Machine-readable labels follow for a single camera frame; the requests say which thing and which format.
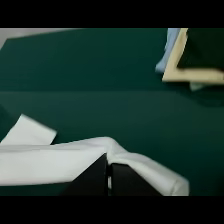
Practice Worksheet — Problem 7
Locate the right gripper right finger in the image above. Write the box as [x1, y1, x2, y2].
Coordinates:
[110, 162, 164, 197]

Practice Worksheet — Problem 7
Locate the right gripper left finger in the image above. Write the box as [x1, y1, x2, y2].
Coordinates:
[60, 152, 109, 197]

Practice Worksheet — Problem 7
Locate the white shirt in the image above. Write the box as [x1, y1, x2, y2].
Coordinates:
[0, 113, 190, 197]

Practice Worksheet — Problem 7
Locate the light blue garment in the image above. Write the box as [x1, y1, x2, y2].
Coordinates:
[154, 27, 182, 74]

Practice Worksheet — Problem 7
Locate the dark green garment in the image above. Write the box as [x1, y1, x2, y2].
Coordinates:
[176, 27, 224, 72]

